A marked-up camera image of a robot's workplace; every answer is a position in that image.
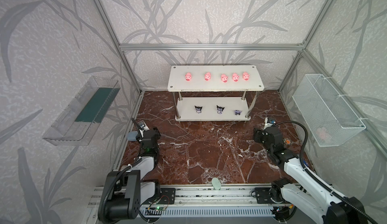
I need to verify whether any dark cartoon figure toy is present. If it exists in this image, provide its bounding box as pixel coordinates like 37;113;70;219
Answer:
195;106;203;114
216;105;225;115

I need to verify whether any pink pig toy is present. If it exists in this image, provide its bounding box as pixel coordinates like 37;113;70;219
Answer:
232;73;239;82
221;74;228;83
242;72;250;81
204;72;211;81
185;72;192;81

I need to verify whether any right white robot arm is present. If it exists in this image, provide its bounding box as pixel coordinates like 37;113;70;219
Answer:
253;125;370;224

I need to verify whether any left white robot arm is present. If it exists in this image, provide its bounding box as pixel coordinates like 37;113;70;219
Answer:
98;127;161;224

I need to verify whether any white two-tier shelf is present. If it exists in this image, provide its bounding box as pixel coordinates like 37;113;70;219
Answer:
167;65;265;122

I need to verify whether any blue fabric glasses case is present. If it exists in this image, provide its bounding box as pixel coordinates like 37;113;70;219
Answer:
127;131;138;141

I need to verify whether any pink toy in basket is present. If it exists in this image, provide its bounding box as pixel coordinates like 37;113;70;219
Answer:
316;127;331;141

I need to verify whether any pale green oval object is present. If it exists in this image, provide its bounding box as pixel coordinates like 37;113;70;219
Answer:
211;178;221;190

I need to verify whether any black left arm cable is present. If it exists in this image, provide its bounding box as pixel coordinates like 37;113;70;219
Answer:
99;117;146;222

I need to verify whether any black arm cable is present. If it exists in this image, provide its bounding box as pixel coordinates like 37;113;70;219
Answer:
272;120;379;224
99;117;146;222

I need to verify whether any white wire mesh basket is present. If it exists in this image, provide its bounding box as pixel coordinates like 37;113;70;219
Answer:
292;74;366;147

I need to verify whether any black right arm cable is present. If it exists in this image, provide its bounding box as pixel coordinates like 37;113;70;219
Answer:
272;120;379;224

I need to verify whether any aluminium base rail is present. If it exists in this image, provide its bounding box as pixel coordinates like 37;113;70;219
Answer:
87;184;341;208

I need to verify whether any clear plastic wall bin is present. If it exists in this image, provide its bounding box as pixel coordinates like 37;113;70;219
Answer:
42;76;121;146

